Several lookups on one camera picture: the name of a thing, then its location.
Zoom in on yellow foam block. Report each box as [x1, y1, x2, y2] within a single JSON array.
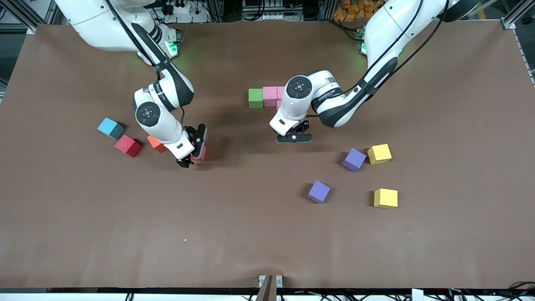
[[367, 143, 392, 165], [373, 188, 398, 209]]

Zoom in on small metal bracket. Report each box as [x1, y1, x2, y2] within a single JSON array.
[[258, 275, 283, 288]]

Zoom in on green foam block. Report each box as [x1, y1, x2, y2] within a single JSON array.
[[248, 88, 264, 109]]

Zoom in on blue foam block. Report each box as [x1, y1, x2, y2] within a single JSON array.
[[97, 117, 125, 140]]

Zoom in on purple foam block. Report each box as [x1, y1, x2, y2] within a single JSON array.
[[342, 148, 367, 173], [307, 180, 331, 204]]

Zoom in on aluminium frame profile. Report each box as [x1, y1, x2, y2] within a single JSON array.
[[8, 0, 59, 35], [499, 0, 535, 30]]

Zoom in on white power strip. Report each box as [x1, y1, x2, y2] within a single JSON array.
[[161, 0, 209, 24]]

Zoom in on orange snack bag pile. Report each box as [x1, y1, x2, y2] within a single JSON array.
[[333, 0, 379, 20]]

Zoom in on white ribbed device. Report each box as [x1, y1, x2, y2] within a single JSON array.
[[242, 0, 285, 21]]

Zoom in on orange foam block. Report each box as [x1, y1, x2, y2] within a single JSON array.
[[147, 135, 168, 154]]

